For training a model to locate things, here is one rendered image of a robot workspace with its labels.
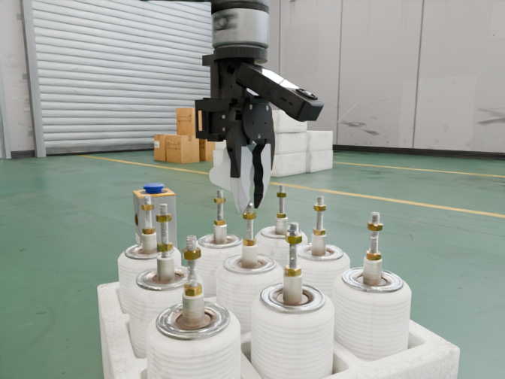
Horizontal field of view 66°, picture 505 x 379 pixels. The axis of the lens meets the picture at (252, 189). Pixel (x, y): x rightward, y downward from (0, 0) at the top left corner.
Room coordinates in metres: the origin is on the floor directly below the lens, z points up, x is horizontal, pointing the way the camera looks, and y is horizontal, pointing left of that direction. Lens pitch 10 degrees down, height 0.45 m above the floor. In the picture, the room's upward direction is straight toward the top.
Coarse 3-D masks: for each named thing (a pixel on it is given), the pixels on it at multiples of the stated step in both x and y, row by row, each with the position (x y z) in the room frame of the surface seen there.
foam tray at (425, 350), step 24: (120, 312) 0.52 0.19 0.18; (120, 336) 0.46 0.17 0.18; (240, 336) 0.46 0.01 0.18; (408, 336) 0.47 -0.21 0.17; (432, 336) 0.46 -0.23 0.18; (120, 360) 0.41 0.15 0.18; (144, 360) 0.41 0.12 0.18; (240, 360) 0.41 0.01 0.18; (336, 360) 0.42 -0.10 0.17; (360, 360) 0.41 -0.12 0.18; (384, 360) 0.41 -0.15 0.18; (408, 360) 0.41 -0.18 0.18; (432, 360) 0.41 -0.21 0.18; (456, 360) 0.43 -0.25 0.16
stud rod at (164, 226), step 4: (160, 204) 0.48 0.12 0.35; (164, 204) 0.48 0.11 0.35; (160, 208) 0.47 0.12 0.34; (164, 208) 0.47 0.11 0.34; (160, 212) 0.47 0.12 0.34; (164, 212) 0.47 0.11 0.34; (160, 224) 0.47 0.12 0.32; (164, 224) 0.47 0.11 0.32; (164, 228) 0.47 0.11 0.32; (164, 232) 0.47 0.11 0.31; (164, 236) 0.47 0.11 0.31; (164, 240) 0.47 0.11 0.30; (164, 252) 0.47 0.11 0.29; (168, 252) 0.48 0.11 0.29; (164, 256) 0.47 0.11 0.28; (168, 256) 0.47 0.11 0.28
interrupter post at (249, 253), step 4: (256, 244) 0.52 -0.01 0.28; (244, 248) 0.52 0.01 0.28; (248, 248) 0.51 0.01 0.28; (252, 248) 0.52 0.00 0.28; (256, 248) 0.52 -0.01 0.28; (244, 252) 0.52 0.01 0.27; (248, 252) 0.51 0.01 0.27; (252, 252) 0.52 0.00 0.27; (256, 252) 0.52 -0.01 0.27; (244, 256) 0.52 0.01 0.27; (248, 256) 0.51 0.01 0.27; (252, 256) 0.52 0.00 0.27; (256, 256) 0.52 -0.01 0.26; (244, 260) 0.52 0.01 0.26; (248, 260) 0.51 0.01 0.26; (252, 260) 0.52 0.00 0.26; (256, 260) 0.52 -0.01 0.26; (244, 264) 0.52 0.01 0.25; (248, 264) 0.51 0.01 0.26; (252, 264) 0.52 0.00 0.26; (256, 264) 0.52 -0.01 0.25
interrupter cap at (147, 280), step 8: (144, 272) 0.49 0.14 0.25; (152, 272) 0.49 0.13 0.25; (176, 272) 0.49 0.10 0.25; (184, 272) 0.49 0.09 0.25; (136, 280) 0.46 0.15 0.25; (144, 280) 0.46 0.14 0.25; (152, 280) 0.47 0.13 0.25; (176, 280) 0.47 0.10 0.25; (184, 280) 0.46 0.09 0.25; (144, 288) 0.44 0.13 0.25; (152, 288) 0.44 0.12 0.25; (160, 288) 0.44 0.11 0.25; (168, 288) 0.44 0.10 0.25; (176, 288) 0.44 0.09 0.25
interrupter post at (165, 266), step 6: (156, 258) 0.47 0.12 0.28; (162, 258) 0.47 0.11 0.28; (168, 258) 0.47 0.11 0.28; (162, 264) 0.47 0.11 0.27; (168, 264) 0.47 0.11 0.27; (162, 270) 0.47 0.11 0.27; (168, 270) 0.47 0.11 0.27; (162, 276) 0.47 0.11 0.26; (168, 276) 0.47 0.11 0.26; (174, 276) 0.48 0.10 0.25
